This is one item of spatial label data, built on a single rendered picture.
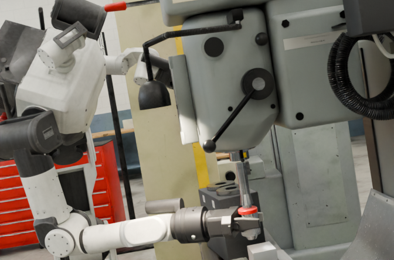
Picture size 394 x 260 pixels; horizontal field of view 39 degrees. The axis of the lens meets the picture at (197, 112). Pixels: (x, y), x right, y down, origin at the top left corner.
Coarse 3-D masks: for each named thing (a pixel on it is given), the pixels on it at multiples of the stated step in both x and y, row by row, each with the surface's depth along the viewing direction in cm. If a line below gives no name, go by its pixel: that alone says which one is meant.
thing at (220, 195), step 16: (208, 192) 169; (224, 192) 160; (256, 192) 159; (208, 208) 169; (224, 208) 157; (224, 240) 158; (240, 240) 158; (256, 240) 159; (224, 256) 161; (240, 256) 158
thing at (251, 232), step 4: (256, 212) 133; (240, 216) 133; (244, 216) 132; (248, 216) 132; (252, 216) 132; (256, 216) 133; (256, 228) 133; (244, 232) 133; (248, 232) 132; (252, 232) 132; (256, 232) 133; (260, 232) 134; (244, 236) 133; (248, 236) 133; (252, 236) 132
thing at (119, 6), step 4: (144, 0) 140; (148, 0) 140; (152, 0) 140; (156, 0) 140; (108, 4) 139; (112, 4) 139; (116, 4) 139; (120, 4) 139; (124, 4) 139; (128, 4) 140; (132, 4) 140; (136, 4) 140; (140, 4) 140; (144, 4) 140; (104, 8) 139; (108, 8) 139; (112, 8) 139; (116, 8) 139; (120, 8) 139; (124, 8) 139
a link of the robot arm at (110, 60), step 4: (104, 56) 189; (108, 56) 189; (112, 56) 188; (116, 56) 188; (108, 60) 187; (112, 60) 187; (108, 64) 187; (112, 64) 187; (108, 68) 187; (112, 68) 187; (108, 72) 188; (112, 72) 188
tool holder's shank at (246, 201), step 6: (240, 162) 134; (240, 168) 133; (240, 174) 133; (246, 174) 133; (240, 180) 133; (246, 180) 133; (240, 186) 133; (246, 186) 133; (240, 192) 134; (246, 192) 133; (240, 198) 134; (246, 198) 133; (240, 204) 134; (246, 204) 133
